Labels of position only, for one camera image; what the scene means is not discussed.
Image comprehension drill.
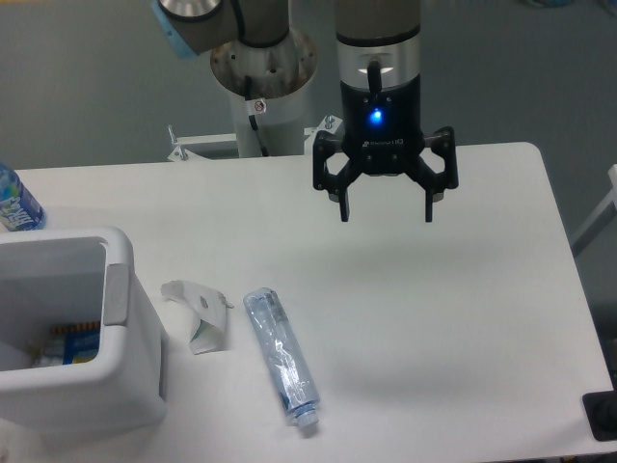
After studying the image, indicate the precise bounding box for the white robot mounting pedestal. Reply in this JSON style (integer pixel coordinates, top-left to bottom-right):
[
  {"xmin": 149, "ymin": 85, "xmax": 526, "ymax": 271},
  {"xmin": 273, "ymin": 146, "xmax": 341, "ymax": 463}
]
[{"xmin": 210, "ymin": 27, "xmax": 317, "ymax": 158}]

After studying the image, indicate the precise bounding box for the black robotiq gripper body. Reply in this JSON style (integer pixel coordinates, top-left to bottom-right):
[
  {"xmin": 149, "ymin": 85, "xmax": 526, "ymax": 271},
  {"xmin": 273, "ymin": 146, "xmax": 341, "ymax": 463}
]
[{"xmin": 340, "ymin": 78, "xmax": 423, "ymax": 176}]

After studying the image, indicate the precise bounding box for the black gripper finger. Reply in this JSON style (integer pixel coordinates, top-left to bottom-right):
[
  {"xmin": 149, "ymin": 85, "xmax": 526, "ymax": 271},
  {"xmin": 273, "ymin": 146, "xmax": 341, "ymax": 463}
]
[
  {"xmin": 403, "ymin": 125, "xmax": 459, "ymax": 224},
  {"xmin": 311, "ymin": 129, "xmax": 371, "ymax": 224}
]

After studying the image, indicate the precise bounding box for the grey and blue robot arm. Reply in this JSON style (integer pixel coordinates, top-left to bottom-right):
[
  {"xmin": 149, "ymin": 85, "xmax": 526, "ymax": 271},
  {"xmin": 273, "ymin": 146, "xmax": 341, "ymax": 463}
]
[{"xmin": 151, "ymin": 1, "xmax": 459, "ymax": 218}]

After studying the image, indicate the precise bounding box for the white metal base bracket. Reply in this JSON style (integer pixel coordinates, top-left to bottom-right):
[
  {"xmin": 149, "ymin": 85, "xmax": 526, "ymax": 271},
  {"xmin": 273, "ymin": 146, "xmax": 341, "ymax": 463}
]
[{"xmin": 167, "ymin": 115, "xmax": 343, "ymax": 162}]

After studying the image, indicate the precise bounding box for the blue labelled water bottle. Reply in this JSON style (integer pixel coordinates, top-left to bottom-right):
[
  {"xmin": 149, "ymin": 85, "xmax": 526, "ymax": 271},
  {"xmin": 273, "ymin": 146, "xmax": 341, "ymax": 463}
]
[{"xmin": 1, "ymin": 163, "xmax": 46, "ymax": 232}]

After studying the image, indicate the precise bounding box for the crushed clear plastic bottle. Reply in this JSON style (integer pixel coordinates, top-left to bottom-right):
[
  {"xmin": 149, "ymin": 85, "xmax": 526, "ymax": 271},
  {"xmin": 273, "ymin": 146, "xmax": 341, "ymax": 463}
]
[{"xmin": 243, "ymin": 287, "xmax": 320, "ymax": 430}]

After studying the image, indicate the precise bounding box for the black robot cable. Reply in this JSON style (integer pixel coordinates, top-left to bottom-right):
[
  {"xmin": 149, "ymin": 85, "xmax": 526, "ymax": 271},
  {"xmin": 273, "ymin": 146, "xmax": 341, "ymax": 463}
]
[{"xmin": 243, "ymin": 74, "xmax": 270, "ymax": 157}]

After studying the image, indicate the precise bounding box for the white frame at right edge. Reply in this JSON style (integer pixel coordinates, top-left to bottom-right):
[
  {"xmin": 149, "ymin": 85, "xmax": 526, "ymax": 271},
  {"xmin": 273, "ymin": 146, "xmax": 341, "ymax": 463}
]
[{"xmin": 570, "ymin": 164, "xmax": 616, "ymax": 259}]

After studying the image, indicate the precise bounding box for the blue yellow package in bin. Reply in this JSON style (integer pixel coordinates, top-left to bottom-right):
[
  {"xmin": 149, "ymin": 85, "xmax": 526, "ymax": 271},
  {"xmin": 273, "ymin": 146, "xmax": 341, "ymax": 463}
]
[{"xmin": 33, "ymin": 321, "xmax": 101, "ymax": 368}]

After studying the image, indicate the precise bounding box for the white plastic trash can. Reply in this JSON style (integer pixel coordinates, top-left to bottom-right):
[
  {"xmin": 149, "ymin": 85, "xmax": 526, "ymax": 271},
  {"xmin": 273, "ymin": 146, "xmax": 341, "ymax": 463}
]
[{"xmin": 1, "ymin": 228, "xmax": 168, "ymax": 433}]

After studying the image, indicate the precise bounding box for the white paper carton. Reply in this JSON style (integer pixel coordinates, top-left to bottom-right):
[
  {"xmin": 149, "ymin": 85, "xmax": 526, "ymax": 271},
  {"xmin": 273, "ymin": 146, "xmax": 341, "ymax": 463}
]
[{"xmin": 160, "ymin": 280, "xmax": 233, "ymax": 355}]

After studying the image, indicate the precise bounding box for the black object at table edge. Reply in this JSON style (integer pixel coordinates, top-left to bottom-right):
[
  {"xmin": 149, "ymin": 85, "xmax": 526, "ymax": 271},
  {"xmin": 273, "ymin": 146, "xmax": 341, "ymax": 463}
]
[{"xmin": 582, "ymin": 391, "xmax": 616, "ymax": 442}]

